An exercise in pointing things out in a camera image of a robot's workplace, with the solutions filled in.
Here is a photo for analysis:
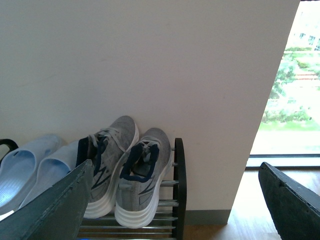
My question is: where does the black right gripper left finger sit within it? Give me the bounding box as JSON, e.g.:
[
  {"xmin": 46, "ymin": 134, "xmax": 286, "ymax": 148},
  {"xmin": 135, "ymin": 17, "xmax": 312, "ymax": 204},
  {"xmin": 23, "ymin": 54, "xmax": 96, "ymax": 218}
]
[{"xmin": 0, "ymin": 160, "xmax": 94, "ymax": 240}]

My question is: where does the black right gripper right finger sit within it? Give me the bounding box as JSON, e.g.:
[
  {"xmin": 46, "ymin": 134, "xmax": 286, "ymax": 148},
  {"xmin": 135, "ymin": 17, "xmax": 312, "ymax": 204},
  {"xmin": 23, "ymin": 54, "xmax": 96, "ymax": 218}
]
[{"xmin": 258, "ymin": 162, "xmax": 320, "ymax": 240}]

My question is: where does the light blue slipper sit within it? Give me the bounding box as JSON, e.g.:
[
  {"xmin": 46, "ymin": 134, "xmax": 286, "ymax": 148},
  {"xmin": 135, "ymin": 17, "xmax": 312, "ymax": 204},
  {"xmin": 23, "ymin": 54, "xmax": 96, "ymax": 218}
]
[
  {"xmin": 0, "ymin": 134, "xmax": 63, "ymax": 215},
  {"xmin": 19, "ymin": 140, "xmax": 79, "ymax": 209}
]

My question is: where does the grey knit sneaker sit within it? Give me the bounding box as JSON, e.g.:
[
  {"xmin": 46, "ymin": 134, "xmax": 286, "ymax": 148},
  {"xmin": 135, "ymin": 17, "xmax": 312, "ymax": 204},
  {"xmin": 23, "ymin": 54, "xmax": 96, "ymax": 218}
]
[
  {"xmin": 76, "ymin": 115, "xmax": 139, "ymax": 219},
  {"xmin": 114, "ymin": 127, "xmax": 173, "ymax": 229}
]

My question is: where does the black metal shoe rack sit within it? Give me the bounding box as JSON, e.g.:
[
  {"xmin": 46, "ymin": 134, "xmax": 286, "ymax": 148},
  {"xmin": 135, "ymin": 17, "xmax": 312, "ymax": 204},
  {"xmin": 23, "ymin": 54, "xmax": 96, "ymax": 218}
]
[{"xmin": 0, "ymin": 137, "xmax": 188, "ymax": 240}]

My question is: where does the dark window frame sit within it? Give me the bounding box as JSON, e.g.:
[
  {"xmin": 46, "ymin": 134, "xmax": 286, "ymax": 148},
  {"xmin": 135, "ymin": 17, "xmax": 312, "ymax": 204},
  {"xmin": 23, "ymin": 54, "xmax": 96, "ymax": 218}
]
[{"xmin": 246, "ymin": 153, "xmax": 320, "ymax": 168}]

